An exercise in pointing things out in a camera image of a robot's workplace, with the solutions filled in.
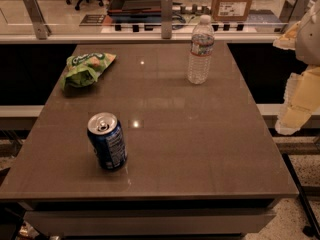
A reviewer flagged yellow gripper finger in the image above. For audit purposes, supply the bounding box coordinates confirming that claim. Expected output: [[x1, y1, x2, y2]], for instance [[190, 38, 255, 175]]
[[275, 66, 320, 135], [273, 21, 300, 50]]

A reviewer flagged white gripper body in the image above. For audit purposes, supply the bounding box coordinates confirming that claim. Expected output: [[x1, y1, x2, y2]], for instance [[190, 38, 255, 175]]
[[295, 0, 320, 65]]

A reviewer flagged green rice chip bag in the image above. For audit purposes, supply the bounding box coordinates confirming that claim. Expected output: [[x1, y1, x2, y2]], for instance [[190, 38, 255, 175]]
[[60, 52, 116, 89]]

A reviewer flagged brown cardboard box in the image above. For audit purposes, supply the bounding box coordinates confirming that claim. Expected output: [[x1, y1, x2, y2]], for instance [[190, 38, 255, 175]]
[[211, 0, 252, 21]]

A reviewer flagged clear plastic water bottle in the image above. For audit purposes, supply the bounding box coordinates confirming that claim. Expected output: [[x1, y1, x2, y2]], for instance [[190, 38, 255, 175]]
[[187, 15, 215, 84]]

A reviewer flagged orange and blue cart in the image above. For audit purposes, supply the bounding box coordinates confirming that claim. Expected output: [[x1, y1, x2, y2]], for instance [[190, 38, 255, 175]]
[[107, 0, 174, 18]]

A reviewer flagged blue soda can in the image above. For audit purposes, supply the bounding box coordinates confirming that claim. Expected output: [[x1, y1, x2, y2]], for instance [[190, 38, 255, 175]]
[[87, 112, 127, 170]]

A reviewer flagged right metal glass bracket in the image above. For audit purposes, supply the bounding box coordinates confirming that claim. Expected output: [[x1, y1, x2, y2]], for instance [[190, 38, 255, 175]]
[[279, 0, 310, 33]]

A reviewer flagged metal glass bracket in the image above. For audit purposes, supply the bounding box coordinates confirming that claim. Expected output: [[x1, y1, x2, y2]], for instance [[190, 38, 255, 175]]
[[279, 0, 310, 33], [23, 0, 51, 40], [161, 0, 173, 39]]

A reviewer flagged middle metal glass bracket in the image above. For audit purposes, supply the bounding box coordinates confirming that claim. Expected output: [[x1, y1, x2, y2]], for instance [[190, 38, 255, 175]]
[[161, 0, 173, 39]]

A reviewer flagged left metal glass bracket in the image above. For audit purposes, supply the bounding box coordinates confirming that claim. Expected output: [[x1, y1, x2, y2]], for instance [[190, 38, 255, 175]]
[[23, 0, 51, 40]]

